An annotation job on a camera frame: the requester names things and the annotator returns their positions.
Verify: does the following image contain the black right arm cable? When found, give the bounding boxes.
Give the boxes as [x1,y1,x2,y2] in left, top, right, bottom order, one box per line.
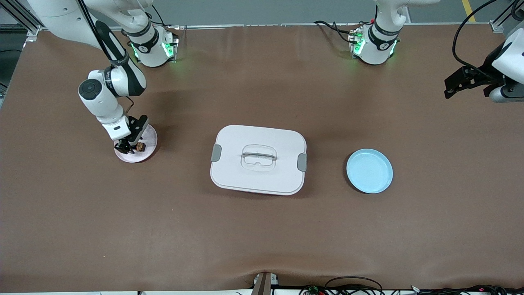
[77,0,136,119]

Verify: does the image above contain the black arm base cables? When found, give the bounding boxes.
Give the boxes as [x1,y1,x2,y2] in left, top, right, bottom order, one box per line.
[314,20,363,45]
[139,3,166,29]

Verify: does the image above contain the pale pink round plate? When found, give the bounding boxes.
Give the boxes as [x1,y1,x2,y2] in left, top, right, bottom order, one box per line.
[114,123,158,163]

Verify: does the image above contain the grey box lid handle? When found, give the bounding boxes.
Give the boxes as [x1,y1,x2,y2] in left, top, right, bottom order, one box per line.
[242,152,277,161]

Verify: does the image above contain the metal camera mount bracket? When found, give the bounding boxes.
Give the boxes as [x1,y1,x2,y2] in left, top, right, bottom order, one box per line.
[252,272,280,295]

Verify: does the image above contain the black left arm base cables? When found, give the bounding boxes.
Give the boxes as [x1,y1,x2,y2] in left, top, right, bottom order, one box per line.
[314,20,363,45]

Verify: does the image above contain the aluminium table edge rail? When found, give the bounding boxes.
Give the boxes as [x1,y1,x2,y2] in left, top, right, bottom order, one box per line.
[39,23,492,32]

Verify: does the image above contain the black cable loop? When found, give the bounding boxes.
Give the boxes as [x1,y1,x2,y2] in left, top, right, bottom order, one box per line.
[325,276,384,295]

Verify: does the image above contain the light blue round plate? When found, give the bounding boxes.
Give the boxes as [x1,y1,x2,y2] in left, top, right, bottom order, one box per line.
[346,148,393,194]

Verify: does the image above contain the aluminium frame post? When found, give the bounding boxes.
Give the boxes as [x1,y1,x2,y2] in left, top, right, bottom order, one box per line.
[489,0,524,33]
[0,0,56,37]

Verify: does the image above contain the white lidded plastic box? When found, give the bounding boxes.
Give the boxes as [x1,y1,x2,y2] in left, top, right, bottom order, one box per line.
[210,125,307,196]

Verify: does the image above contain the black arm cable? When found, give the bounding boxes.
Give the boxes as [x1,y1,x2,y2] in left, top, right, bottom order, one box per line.
[452,0,524,72]
[77,0,136,119]

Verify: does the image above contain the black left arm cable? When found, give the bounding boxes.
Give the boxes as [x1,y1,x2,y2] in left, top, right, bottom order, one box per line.
[452,0,524,72]

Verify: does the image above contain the black right arm base cables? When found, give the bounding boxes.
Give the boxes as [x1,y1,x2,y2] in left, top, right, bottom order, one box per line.
[139,3,166,29]

